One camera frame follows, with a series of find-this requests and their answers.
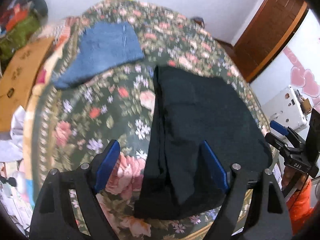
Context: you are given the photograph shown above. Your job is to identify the black pants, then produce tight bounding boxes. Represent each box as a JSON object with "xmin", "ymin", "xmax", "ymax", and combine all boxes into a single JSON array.
[{"xmin": 134, "ymin": 66, "xmax": 272, "ymax": 220}]

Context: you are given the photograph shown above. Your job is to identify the orange sleeved right forearm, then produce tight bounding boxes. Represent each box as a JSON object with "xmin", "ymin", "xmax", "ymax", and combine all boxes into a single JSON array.
[{"xmin": 286, "ymin": 179, "xmax": 313, "ymax": 235}]

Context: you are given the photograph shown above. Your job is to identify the right hand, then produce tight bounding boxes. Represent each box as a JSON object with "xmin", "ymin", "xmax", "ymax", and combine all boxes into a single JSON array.
[{"xmin": 281, "ymin": 166, "xmax": 310, "ymax": 191}]

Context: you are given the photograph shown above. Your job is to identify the white suitcase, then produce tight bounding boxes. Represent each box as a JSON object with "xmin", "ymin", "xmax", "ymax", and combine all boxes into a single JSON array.
[{"xmin": 262, "ymin": 86, "xmax": 308, "ymax": 132}]

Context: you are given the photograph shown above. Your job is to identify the floral bed cover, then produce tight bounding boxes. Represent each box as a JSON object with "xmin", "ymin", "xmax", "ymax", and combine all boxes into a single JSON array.
[{"xmin": 23, "ymin": 0, "xmax": 270, "ymax": 239}]

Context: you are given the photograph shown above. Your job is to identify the cardboard box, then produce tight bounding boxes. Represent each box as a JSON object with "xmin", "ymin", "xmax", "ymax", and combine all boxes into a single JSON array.
[{"xmin": 0, "ymin": 37, "xmax": 54, "ymax": 132}]

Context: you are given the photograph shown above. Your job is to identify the purple grey backpack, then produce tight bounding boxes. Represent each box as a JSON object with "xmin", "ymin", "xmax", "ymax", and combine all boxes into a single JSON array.
[{"xmin": 190, "ymin": 17, "xmax": 205, "ymax": 28}]

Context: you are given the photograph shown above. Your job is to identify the folded blue jeans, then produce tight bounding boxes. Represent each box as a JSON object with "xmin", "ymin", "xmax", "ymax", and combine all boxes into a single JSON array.
[{"xmin": 53, "ymin": 22, "xmax": 144, "ymax": 89}]

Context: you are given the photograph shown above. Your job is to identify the green bag with clutter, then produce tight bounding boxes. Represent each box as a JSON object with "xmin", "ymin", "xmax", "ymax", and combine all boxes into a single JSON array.
[{"xmin": 1, "ymin": 3, "xmax": 40, "ymax": 64}]

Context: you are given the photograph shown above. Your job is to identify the grey plush toy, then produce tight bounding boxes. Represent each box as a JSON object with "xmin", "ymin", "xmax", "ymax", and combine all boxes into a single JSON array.
[{"xmin": 16, "ymin": 0, "xmax": 48, "ymax": 18}]

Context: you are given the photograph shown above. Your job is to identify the wooden door frame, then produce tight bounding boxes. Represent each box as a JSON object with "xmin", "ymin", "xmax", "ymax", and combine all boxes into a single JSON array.
[{"xmin": 218, "ymin": 0, "xmax": 309, "ymax": 82}]

